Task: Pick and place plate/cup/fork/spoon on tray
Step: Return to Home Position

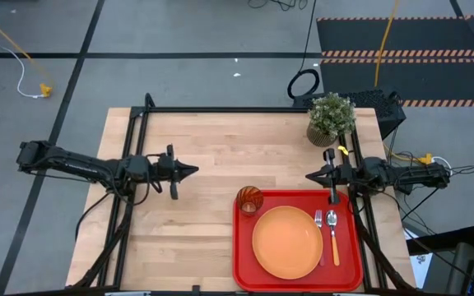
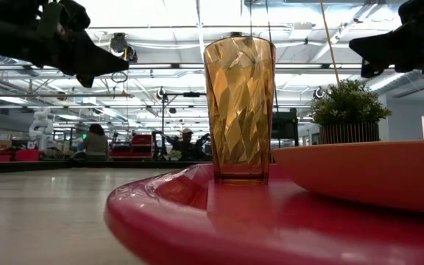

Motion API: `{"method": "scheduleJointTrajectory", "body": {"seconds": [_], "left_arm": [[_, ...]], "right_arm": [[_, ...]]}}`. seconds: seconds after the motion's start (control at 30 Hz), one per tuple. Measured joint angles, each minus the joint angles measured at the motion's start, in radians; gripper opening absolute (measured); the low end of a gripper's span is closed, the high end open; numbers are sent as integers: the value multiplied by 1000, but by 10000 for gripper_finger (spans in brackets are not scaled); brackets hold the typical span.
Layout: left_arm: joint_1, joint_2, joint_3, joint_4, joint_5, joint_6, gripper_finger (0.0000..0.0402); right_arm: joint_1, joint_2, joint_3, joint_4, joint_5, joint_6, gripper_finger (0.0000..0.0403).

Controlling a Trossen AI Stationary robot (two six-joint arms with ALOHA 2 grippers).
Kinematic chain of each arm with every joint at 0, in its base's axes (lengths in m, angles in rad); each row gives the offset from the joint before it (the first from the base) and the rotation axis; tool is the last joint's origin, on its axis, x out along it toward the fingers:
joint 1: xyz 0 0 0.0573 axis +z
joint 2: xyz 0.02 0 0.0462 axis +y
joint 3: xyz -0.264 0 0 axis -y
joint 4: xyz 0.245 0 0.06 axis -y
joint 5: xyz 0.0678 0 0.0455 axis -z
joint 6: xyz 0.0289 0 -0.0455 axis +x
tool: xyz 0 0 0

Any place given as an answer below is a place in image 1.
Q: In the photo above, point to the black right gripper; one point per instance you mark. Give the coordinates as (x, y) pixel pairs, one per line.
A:
(342, 173)

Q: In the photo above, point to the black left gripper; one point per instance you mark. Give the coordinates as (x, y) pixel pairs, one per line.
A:
(165, 168)

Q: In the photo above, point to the amber faceted plastic cup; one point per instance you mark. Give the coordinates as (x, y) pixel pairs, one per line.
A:
(249, 201)

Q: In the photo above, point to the orange plate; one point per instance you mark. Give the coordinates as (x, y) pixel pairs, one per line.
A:
(287, 242)

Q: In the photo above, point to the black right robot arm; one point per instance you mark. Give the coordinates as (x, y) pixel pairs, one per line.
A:
(405, 174)

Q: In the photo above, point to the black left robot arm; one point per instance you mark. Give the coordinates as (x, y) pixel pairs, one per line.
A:
(76, 164)

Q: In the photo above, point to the red plastic tray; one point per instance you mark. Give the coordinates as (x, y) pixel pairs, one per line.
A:
(350, 246)

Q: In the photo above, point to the small yellow tag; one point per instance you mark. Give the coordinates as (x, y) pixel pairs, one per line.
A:
(343, 150)

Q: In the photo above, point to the green plant in ribbed pot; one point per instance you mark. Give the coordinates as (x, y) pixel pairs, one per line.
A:
(331, 117)

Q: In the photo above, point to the white paper sheet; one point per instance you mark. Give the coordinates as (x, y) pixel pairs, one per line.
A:
(420, 265)

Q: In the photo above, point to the black mat hazard stripes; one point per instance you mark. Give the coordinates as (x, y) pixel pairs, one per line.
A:
(405, 35)
(426, 82)

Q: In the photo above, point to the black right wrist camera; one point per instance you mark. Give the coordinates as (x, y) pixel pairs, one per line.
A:
(329, 155)

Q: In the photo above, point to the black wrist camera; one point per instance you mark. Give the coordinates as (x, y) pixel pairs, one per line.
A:
(170, 150)
(329, 155)

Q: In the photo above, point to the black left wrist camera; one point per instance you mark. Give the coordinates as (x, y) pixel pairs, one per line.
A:
(170, 150)

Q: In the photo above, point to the black metal table frame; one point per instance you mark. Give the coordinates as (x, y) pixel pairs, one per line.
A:
(220, 109)

